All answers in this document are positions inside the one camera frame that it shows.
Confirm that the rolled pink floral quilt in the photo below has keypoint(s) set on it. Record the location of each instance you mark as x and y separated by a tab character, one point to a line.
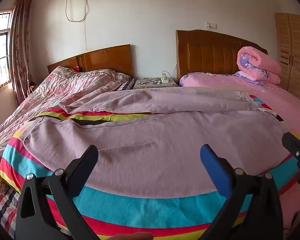
260	66

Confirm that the mauve pants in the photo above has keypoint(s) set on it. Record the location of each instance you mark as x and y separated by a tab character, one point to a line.
152	140

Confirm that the white power strip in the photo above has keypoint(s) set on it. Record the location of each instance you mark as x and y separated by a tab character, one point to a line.
164	78

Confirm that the light wooden wardrobe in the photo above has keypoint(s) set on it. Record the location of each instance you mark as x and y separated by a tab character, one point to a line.
293	55

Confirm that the plain wooden headboard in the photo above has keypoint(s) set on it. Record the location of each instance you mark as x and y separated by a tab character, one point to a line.
105	60

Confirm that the pink bed sheet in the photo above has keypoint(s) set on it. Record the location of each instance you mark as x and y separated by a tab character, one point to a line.
272	97

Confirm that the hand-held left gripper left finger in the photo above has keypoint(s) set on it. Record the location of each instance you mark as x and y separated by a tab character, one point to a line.
86	160

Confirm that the person's left hand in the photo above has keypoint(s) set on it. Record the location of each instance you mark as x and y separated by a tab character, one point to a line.
130	236

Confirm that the padded wooden headboard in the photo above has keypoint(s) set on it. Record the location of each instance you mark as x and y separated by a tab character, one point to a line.
210	55

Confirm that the plaid bed sheet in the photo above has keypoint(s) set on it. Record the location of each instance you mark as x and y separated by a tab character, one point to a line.
3	205

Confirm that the black eyeglasses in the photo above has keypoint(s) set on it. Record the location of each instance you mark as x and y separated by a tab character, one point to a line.
152	81

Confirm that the pink patterned curtain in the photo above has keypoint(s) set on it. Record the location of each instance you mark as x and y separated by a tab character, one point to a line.
21	47

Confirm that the striped colourful blanket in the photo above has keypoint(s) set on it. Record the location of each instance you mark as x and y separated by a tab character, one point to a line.
140	205

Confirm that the white wall socket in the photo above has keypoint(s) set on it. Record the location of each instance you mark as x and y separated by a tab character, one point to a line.
211	25

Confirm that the purple white pillow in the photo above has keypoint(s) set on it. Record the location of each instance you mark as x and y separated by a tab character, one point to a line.
245	75

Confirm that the nightstand with patterned top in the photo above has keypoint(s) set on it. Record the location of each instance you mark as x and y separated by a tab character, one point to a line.
150	83

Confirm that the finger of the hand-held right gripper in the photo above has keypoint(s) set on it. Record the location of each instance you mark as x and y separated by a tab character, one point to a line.
296	147

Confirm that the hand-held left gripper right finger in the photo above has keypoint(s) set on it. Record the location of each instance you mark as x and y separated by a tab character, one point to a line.
212	165

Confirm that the plaid pillow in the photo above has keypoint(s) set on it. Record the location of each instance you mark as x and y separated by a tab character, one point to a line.
127	84

